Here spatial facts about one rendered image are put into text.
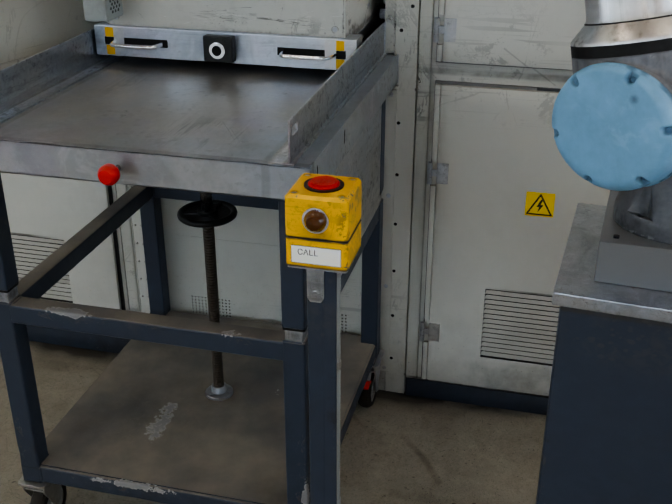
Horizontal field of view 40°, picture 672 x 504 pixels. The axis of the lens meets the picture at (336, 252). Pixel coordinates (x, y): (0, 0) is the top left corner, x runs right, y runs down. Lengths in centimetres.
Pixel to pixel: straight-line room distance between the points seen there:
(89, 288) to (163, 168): 106
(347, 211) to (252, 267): 117
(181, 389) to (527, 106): 95
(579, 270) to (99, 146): 74
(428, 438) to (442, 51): 88
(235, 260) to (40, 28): 69
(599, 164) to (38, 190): 162
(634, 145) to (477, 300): 113
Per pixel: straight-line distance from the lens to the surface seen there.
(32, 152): 154
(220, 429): 193
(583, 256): 135
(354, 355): 215
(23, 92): 175
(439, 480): 208
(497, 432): 223
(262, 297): 229
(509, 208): 204
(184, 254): 231
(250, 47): 183
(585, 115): 108
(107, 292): 244
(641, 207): 129
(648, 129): 105
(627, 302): 124
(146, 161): 144
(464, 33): 193
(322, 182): 113
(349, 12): 181
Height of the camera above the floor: 133
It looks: 26 degrees down
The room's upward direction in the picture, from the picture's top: straight up
